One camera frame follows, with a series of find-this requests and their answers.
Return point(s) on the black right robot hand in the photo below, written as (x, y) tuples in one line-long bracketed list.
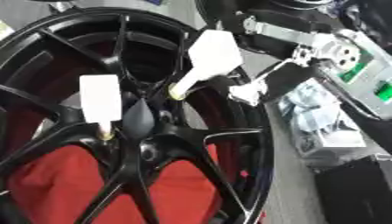
[(278, 24)]

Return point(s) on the black spoked wheel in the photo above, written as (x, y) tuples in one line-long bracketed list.
[(133, 175)]

